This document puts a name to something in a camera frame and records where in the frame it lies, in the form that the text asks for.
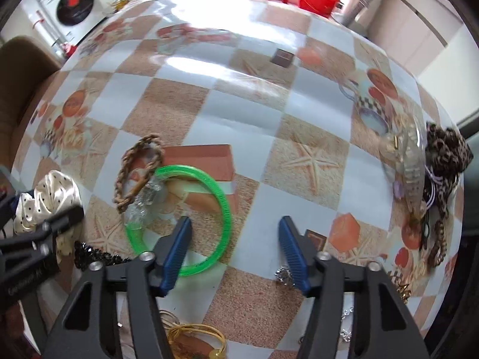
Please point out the leopard print scrunchie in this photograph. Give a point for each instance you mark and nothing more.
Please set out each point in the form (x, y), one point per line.
(445, 149)

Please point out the white cabinet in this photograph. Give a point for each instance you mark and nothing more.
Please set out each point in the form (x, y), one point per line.
(419, 18)

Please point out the checkered printed tablecloth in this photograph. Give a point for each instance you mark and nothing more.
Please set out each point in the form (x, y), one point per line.
(232, 93)

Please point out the tan leather chair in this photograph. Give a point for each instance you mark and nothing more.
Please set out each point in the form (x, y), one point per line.
(22, 67)

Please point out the red plastic bucket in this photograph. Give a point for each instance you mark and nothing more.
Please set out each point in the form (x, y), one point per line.
(318, 2)

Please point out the clear plastic hair clip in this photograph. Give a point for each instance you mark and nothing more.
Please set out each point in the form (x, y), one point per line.
(144, 204)

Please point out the white washing machine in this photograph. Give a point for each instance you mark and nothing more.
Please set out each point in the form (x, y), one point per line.
(75, 3)

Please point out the crystal earring with green bead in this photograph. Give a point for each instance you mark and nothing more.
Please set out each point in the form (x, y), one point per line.
(283, 275)

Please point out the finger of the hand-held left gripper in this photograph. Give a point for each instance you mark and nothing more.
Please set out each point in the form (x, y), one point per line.
(60, 220)
(26, 278)

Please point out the clear claw hair clip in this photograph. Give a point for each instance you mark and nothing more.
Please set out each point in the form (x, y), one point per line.
(409, 172)

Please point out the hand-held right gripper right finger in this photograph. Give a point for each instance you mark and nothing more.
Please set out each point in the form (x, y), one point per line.
(293, 254)

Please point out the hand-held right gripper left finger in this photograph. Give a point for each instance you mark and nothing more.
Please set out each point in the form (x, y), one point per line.
(177, 254)

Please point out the white polka dot scrunchie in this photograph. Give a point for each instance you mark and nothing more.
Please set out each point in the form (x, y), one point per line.
(52, 187)

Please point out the green translucent bangle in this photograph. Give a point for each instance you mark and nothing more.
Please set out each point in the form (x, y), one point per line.
(224, 209)

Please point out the leopard print hair band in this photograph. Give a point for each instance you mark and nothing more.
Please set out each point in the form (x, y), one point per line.
(439, 232)

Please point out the black beaded hair clip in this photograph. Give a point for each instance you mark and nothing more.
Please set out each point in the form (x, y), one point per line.
(89, 256)

